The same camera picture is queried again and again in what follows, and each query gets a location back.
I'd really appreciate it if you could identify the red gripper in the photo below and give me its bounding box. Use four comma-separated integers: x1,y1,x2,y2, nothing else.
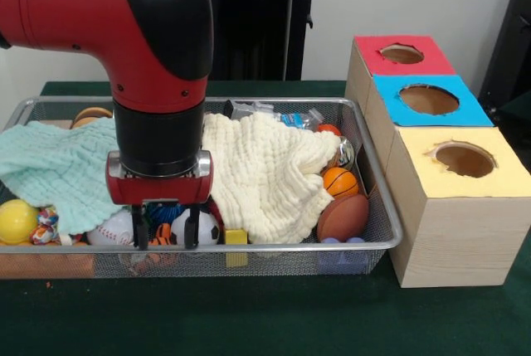
105,150,215,251

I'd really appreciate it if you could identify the orange striped plush tiger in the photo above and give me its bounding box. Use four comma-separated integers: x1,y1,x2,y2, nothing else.
149,222,178,246

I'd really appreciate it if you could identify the cream waffle cloth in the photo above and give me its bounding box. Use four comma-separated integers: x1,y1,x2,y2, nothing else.
202,111,342,245

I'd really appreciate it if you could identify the wooden box with three holes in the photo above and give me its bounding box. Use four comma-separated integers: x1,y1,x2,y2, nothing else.
344,34,531,290

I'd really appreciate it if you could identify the black and white soccer ball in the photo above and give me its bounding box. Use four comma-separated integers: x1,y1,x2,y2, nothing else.
171,208,222,246

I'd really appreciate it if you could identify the white baseball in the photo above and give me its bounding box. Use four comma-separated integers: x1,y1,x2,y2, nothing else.
86,210,136,246

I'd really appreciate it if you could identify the yellow wooden block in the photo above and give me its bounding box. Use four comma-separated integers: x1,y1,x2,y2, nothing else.
225,227,250,245

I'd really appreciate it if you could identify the dark green table cloth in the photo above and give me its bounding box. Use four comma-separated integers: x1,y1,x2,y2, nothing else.
0,80,531,356

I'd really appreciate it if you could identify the mint green waffle cloth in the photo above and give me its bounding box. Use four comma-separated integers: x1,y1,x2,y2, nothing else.
0,118,125,236

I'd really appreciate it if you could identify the yellow ball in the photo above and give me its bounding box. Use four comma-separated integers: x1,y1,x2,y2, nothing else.
0,198,41,246

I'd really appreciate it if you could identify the brown toy football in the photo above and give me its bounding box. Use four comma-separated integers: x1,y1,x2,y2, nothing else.
317,193,370,243

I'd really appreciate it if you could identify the small orange basketball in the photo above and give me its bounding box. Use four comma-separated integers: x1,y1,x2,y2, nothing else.
322,167,360,198

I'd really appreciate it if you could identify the black chair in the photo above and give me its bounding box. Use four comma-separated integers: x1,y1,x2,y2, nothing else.
479,0,531,149

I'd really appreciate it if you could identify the colourful knotted rope toy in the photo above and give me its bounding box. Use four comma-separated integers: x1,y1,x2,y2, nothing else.
31,206,61,245

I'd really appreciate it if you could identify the wire mesh bin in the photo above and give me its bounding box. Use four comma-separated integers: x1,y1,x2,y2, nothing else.
0,96,406,280

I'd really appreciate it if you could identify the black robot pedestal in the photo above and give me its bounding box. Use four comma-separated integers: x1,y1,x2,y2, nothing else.
198,0,335,81

